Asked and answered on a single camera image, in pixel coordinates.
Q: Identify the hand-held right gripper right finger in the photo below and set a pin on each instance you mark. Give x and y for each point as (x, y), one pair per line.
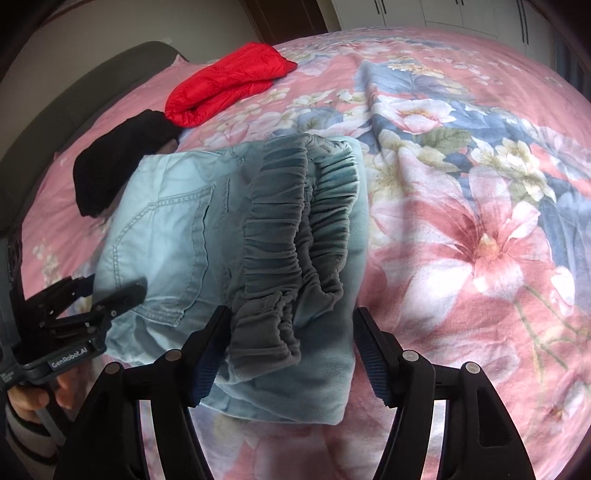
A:
(371, 364)

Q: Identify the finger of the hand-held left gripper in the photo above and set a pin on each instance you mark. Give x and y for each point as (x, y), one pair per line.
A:
(60, 291)
(122, 297)

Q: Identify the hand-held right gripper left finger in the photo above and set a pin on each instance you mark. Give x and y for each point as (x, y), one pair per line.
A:
(205, 369)

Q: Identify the light blue denim pants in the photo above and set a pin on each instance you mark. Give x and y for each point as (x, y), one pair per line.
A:
(166, 230)

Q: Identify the grey elastic waist pants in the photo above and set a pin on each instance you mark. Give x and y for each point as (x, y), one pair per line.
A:
(277, 258)

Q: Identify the person's left forearm striped sleeve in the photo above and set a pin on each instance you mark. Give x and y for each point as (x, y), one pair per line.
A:
(27, 447)

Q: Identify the person's left hand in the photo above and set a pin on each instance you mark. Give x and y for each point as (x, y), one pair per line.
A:
(27, 402)

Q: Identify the black garment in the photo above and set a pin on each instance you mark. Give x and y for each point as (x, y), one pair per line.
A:
(115, 157)

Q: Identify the pink floral bedspread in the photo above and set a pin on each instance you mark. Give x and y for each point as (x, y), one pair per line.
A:
(461, 230)

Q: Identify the grey bed headboard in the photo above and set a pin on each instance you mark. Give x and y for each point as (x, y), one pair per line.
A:
(69, 92)

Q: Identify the red garment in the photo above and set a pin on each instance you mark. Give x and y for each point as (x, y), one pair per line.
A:
(221, 85)

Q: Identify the dark wooden door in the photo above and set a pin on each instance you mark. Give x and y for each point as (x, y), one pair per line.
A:
(286, 14)

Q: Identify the white wardrobe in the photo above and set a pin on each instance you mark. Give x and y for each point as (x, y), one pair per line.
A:
(415, 14)

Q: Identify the blue curtain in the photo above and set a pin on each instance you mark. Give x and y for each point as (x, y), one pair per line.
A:
(565, 60)

